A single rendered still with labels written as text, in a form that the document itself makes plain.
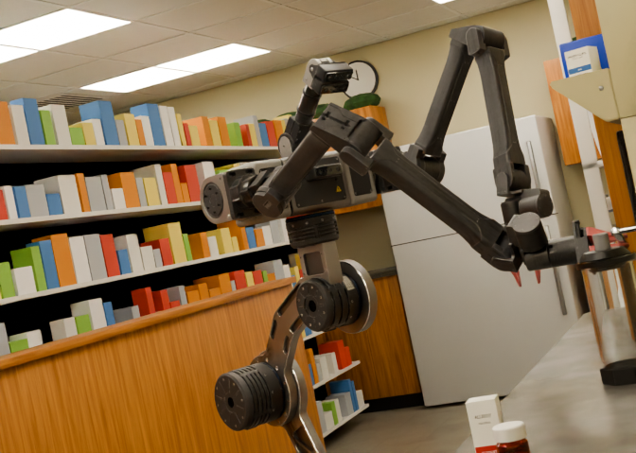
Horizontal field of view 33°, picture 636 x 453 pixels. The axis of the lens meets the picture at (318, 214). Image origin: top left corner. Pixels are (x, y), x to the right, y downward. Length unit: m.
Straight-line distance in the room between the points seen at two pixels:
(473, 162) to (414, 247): 0.71
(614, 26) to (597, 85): 0.11
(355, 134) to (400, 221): 5.12
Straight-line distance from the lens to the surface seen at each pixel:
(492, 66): 2.69
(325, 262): 2.79
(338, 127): 2.21
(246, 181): 2.57
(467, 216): 2.22
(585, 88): 2.11
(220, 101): 8.57
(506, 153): 2.59
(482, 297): 7.21
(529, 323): 7.17
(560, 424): 1.76
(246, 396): 3.13
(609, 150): 2.47
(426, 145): 2.80
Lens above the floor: 1.31
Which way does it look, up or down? 1 degrees up
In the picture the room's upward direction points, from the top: 12 degrees counter-clockwise
